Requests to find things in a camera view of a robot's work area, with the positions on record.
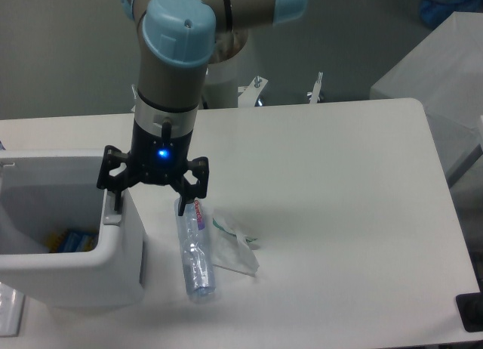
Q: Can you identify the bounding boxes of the blue yellow package in bin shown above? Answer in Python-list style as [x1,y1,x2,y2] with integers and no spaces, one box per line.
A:
[46,229,99,253]

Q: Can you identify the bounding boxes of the white metal base frame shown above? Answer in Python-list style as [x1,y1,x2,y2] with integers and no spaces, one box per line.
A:
[130,71,325,114]

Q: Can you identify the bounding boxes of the clear plastic water bottle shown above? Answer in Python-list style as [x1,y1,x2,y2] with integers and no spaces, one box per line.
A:
[174,198,216,304]

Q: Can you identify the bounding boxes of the white push-lid trash can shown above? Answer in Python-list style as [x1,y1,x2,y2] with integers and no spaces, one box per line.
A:
[1,150,146,307]

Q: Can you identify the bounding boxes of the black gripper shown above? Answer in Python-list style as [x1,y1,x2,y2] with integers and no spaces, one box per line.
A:
[97,99,209,216]

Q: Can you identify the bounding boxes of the translucent plastic covered box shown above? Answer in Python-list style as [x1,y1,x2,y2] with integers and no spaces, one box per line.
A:
[370,12,482,181]

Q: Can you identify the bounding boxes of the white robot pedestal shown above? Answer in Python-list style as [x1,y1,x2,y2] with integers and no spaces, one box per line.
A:
[202,29,248,110]

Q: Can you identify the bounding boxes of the clear plastic sheet holder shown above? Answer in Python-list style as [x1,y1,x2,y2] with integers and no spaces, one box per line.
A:
[1,283,25,338]

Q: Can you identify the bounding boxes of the blue object in corner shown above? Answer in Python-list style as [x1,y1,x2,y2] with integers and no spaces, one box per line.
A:
[418,0,482,29]

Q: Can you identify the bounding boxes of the black clamp at table edge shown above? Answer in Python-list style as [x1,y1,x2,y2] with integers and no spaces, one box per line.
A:
[456,292,482,332]

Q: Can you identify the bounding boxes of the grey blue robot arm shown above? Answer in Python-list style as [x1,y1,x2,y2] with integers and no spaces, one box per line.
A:
[97,0,308,212]

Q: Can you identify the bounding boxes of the crumpled white plastic wrapper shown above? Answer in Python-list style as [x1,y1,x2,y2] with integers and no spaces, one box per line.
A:
[208,208,260,276]

